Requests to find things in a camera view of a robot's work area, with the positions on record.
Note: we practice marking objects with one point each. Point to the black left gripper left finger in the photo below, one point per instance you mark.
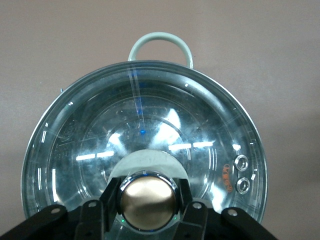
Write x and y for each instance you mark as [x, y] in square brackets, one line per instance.
[92, 220]

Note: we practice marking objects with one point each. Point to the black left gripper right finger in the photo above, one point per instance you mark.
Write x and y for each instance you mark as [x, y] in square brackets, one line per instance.
[197, 222]

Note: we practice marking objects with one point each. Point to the glass pot lid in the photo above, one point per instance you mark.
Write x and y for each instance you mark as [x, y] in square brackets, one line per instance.
[175, 112]

